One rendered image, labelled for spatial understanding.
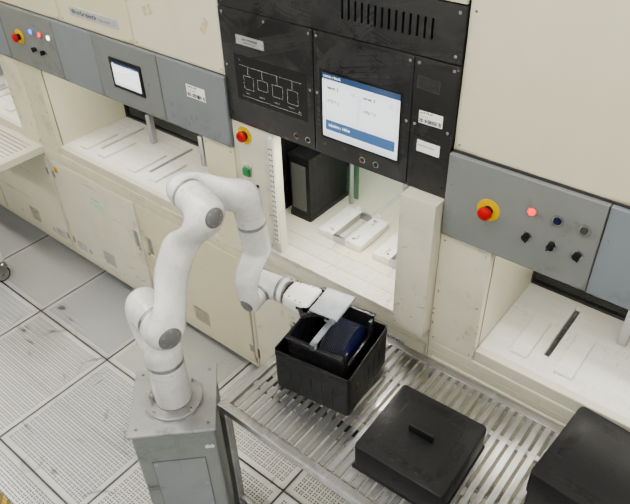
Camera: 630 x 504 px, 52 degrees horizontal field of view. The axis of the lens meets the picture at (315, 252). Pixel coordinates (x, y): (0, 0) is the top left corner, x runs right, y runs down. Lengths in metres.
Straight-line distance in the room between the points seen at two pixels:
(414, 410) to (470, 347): 0.32
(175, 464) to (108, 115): 2.10
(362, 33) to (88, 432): 2.19
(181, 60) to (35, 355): 1.86
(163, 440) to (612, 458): 1.31
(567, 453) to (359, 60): 1.19
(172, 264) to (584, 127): 1.12
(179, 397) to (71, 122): 1.91
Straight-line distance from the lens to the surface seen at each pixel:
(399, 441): 1.96
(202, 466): 2.31
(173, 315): 1.89
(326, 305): 2.01
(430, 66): 1.79
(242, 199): 1.86
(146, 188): 3.12
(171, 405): 2.18
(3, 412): 3.49
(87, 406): 3.35
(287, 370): 2.13
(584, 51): 1.62
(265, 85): 2.20
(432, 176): 1.91
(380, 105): 1.92
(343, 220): 2.68
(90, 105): 3.68
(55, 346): 3.69
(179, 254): 1.83
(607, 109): 1.64
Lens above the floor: 2.45
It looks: 38 degrees down
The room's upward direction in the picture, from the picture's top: 2 degrees counter-clockwise
